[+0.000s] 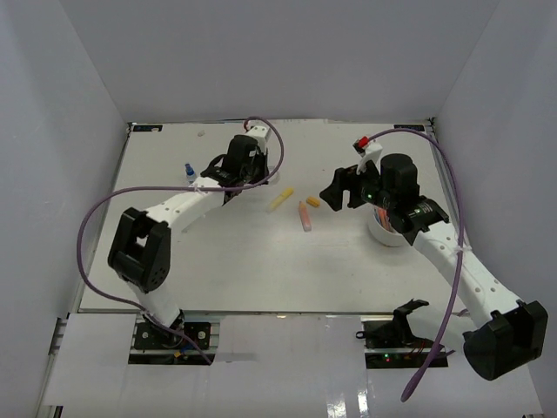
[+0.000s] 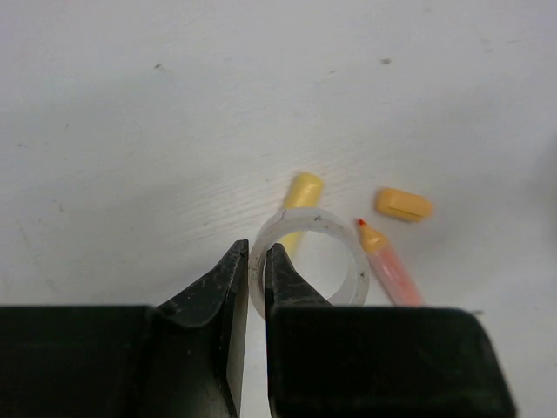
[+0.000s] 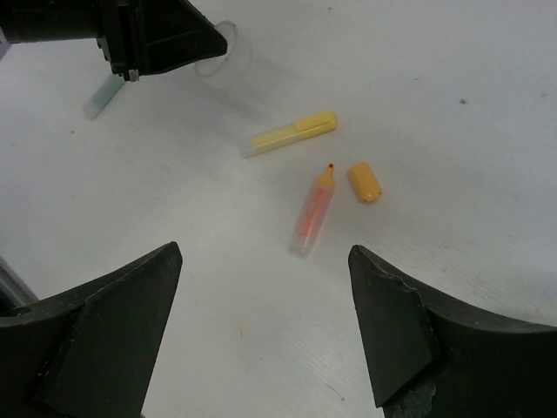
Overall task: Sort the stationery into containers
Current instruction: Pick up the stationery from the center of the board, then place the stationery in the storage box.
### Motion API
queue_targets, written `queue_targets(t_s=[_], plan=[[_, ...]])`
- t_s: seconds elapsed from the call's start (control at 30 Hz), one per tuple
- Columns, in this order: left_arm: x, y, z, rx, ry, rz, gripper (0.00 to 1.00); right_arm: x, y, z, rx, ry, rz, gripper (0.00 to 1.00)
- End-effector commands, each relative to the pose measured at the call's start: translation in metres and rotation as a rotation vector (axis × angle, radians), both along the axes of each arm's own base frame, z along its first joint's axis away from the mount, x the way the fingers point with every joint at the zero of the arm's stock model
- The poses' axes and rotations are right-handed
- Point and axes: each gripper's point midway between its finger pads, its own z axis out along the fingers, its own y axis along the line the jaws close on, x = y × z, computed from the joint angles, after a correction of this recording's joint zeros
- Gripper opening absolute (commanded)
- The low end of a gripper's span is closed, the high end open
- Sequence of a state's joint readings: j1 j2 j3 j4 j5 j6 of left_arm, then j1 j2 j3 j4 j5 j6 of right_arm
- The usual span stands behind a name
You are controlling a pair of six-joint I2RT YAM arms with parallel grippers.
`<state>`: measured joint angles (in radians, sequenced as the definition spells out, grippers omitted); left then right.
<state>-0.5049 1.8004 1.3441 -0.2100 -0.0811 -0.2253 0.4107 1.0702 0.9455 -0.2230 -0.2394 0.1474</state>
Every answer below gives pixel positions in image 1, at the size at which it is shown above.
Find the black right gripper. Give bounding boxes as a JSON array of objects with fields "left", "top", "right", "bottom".
[{"left": 319, "top": 157, "right": 395, "bottom": 212}]

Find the yellow highlighter pen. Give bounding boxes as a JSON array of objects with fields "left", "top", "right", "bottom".
[{"left": 266, "top": 187, "right": 294, "bottom": 213}]

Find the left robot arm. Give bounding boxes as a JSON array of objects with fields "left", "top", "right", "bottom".
[{"left": 108, "top": 126, "right": 270, "bottom": 347}]

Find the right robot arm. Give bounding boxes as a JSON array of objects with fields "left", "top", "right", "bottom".
[{"left": 319, "top": 153, "right": 548, "bottom": 381}]

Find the blue spray bottle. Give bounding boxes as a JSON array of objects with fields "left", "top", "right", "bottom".
[{"left": 185, "top": 163, "right": 197, "bottom": 184}]

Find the white round desk organizer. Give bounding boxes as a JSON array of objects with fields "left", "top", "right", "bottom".
[{"left": 367, "top": 206, "right": 409, "bottom": 247}]

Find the left black corner label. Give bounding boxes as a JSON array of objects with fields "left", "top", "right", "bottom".
[{"left": 132, "top": 125, "right": 163, "bottom": 132}]

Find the black corner label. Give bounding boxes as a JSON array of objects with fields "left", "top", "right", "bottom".
[
  {"left": 393, "top": 124, "right": 426, "bottom": 132},
  {"left": 132, "top": 125, "right": 163, "bottom": 132}
]

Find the right black corner label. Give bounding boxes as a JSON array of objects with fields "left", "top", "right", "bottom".
[{"left": 393, "top": 124, "right": 426, "bottom": 132}]

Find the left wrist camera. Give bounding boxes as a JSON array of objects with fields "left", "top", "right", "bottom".
[{"left": 246, "top": 125, "right": 271, "bottom": 143}]

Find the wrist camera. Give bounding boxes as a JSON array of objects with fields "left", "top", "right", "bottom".
[
  {"left": 246, "top": 125, "right": 271, "bottom": 143},
  {"left": 352, "top": 136, "right": 383, "bottom": 174}
]

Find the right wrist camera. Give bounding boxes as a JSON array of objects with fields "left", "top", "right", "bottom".
[{"left": 352, "top": 136, "right": 383, "bottom": 174}]

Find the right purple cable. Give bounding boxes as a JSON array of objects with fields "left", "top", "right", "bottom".
[{"left": 367, "top": 128, "right": 473, "bottom": 402}]

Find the purple cable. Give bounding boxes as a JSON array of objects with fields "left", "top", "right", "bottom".
[
  {"left": 367, "top": 128, "right": 473, "bottom": 402},
  {"left": 77, "top": 115, "right": 286, "bottom": 365}
]

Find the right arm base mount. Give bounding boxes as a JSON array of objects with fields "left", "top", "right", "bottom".
[{"left": 355, "top": 300, "right": 433, "bottom": 370}]

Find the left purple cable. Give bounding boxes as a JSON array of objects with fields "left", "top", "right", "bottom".
[{"left": 77, "top": 115, "right": 286, "bottom": 365}]

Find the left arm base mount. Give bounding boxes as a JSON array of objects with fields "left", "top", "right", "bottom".
[{"left": 128, "top": 315, "right": 220, "bottom": 366}]

